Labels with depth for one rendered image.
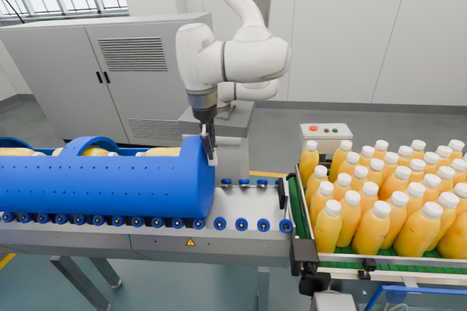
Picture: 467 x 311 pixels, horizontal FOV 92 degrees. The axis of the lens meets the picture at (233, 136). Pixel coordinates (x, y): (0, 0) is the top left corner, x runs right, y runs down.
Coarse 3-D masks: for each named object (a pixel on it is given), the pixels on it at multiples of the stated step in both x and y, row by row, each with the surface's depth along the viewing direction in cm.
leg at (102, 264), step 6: (90, 258) 132; (96, 258) 131; (102, 258) 137; (96, 264) 135; (102, 264) 136; (108, 264) 142; (102, 270) 139; (108, 270) 142; (114, 270) 148; (108, 276) 143; (114, 276) 148; (108, 282) 148; (114, 282) 148; (120, 282) 154; (114, 288) 152
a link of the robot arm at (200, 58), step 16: (192, 32) 53; (208, 32) 54; (176, 48) 56; (192, 48) 53; (208, 48) 54; (192, 64) 55; (208, 64) 55; (192, 80) 58; (208, 80) 58; (224, 80) 58
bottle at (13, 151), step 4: (0, 148) 84; (4, 148) 84; (8, 148) 84; (12, 148) 84; (16, 148) 83; (20, 148) 83; (24, 148) 84; (0, 152) 82; (4, 152) 82; (8, 152) 81; (12, 152) 81; (16, 152) 81; (20, 152) 81; (24, 152) 82; (28, 152) 83; (32, 152) 84; (36, 152) 84
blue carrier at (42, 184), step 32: (0, 160) 75; (32, 160) 73; (64, 160) 72; (96, 160) 71; (128, 160) 70; (160, 160) 69; (192, 160) 68; (0, 192) 74; (32, 192) 72; (64, 192) 71; (96, 192) 70; (128, 192) 69; (160, 192) 68; (192, 192) 67
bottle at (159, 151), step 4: (156, 148) 77; (160, 148) 77; (164, 148) 77; (168, 148) 77; (172, 148) 77; (176, 148) 77; (180, 148) 76; (144, 152) 79; (148, 152) 76; (152, 152) 76; (156, 152) 76; (160, 152) 75; (164, 152) 75; (168, 152) 75; (172, 152) 75; (176, 152) 75
